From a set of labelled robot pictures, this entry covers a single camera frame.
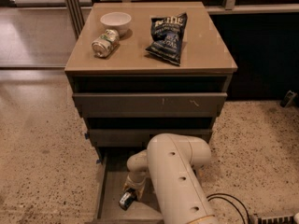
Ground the black cable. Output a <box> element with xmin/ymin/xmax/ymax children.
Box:
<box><xmin>206</xmin><ymin>192</ymin><xmax>251</xmax><ymax>224</ymax></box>

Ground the top drawer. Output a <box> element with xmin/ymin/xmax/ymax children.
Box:
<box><xmin>73</xmin><ymin>92</ymin><xmax>227</xmax><ymax>118</ymax></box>

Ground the middle drawer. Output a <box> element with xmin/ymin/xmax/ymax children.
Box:
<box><xmin>89</xmin><ymin>129</ymin><xmax>212</xmax><ymax>147</ymax></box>

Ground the redbull can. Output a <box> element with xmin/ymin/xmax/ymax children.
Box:
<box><xmin>119</xmin><ymin>189</ymin><xmax>137</xmax><ymax>210</ymax></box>

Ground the blue kettle chips bag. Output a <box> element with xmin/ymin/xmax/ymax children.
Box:
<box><xmin>146</xmin><ymin>12</ymin><xmax>188</xmax><ymax>66</ymax></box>

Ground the open bottom drawer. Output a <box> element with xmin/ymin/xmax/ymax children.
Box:
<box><xmin>85</xmin><ymin>147</ymin><xmax>216</xmax><ymax>224</ymax></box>

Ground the brown drawer cabinet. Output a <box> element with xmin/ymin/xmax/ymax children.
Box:
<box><xmin>64</xmin><ymin>2</ymin><xmax>238</xmax><ymax>224</ymax></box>

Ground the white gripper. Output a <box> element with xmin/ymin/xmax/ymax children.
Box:
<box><xmin>122</xmin><ymin>172</ymin><xmax>146</xmax><ymax>201</ymax></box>

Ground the green white soda can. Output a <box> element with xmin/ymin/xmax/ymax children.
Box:
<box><xmin>92</xmin><ymin>29</ymin><xmax>120</xmax><ymax>58</ymax></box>

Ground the dark floor object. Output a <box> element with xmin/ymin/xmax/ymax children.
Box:
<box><xmin>280</xmin><ymin>91</ymin><xmax>298</xmax><ymax>107</ymax></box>

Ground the white bowl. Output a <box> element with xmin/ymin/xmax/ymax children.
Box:
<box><xmin>100</xmin><ymin>12</ymin><xmax>132</xmax><ymax>36</ymax></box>

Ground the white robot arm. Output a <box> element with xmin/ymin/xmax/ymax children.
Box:
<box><xmin>123</xmin><ymin>133</ymin><xmax>220</xmax><ymax>224</ymax></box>

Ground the power strip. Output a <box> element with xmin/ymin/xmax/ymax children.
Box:
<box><xmin>249</xmin><ymin>215</ymin><xmax>296</xmax><ymax>224</ymax></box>

